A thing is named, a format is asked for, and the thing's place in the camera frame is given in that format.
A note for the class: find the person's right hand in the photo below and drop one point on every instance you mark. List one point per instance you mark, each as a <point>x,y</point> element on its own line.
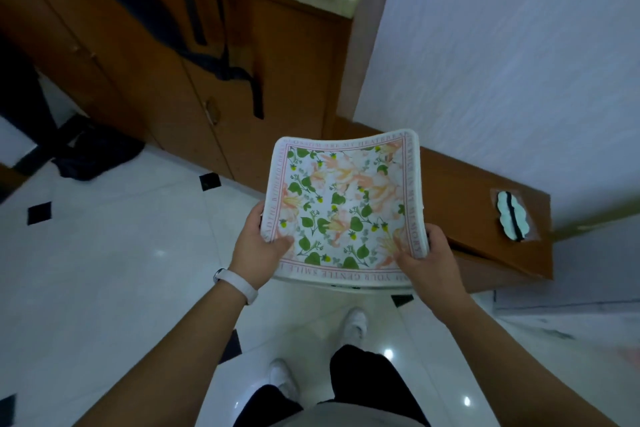
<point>434,269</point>

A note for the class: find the person's left hand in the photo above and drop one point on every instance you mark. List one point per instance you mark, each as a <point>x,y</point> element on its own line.
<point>252,254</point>

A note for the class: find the person's right thumb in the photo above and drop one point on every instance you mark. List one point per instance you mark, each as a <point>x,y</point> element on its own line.
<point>406,259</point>

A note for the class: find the person's left thumb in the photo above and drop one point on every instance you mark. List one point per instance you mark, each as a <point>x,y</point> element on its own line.
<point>280,243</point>

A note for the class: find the floral cloth stack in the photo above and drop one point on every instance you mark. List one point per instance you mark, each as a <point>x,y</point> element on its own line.
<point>347,206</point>

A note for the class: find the person's right forearm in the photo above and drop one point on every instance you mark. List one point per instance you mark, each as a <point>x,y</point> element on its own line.
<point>520,371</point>

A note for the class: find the person's left forearm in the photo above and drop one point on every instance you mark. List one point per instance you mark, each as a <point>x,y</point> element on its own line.
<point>165,361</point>

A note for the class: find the white wristband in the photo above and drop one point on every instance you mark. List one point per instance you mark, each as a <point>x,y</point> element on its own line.
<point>236,283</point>

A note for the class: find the person's white right shoe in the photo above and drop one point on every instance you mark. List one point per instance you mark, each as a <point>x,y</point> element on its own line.
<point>355,324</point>

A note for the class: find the person's white shoe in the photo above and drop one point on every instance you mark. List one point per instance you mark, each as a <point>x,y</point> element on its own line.
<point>355,324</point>
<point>282,377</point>

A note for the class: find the brown wooden bench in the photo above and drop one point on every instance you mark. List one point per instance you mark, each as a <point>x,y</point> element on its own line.
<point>480,211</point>

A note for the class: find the white black-striped pad in wrapper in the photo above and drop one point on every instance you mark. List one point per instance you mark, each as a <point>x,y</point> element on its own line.
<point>512,215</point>

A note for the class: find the person's white left shoe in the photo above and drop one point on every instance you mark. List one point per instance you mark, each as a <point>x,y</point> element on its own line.
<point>282,377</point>

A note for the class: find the person's black trousers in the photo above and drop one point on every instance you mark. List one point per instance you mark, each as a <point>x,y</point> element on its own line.
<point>360,386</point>

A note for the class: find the person's grey shirt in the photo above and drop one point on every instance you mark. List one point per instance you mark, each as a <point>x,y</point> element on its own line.
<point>345,416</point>

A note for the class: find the dark cloth heap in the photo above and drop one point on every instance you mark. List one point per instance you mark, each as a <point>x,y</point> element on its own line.
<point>95,151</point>

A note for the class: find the brown wooden cabinet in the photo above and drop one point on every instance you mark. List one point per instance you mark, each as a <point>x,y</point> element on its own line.
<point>190,56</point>

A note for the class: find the dark furniture piece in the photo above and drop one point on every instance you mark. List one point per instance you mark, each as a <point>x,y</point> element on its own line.
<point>25,106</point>

